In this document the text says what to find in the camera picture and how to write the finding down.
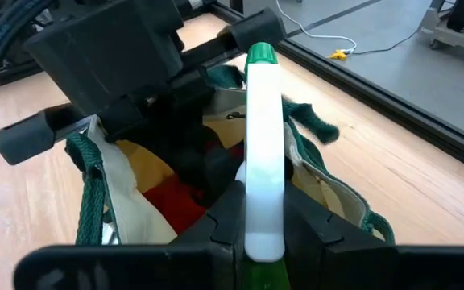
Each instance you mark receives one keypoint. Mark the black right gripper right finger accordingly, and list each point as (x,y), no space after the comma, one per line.
(377,268)

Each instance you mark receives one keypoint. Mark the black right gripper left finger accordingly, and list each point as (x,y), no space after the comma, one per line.
(135,268)

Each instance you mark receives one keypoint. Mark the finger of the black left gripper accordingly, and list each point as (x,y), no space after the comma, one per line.
(258,30)
(24,139)

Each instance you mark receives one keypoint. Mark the beige green-trimmed gardening bag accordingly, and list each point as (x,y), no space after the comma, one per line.
(135,209)

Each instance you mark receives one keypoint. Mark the green spray bottle white head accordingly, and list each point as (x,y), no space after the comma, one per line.
(264,161)

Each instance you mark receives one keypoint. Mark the grey cart base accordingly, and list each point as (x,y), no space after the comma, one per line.
(453,28)

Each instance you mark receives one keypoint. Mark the black table frame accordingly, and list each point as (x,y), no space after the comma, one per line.
(397,108)

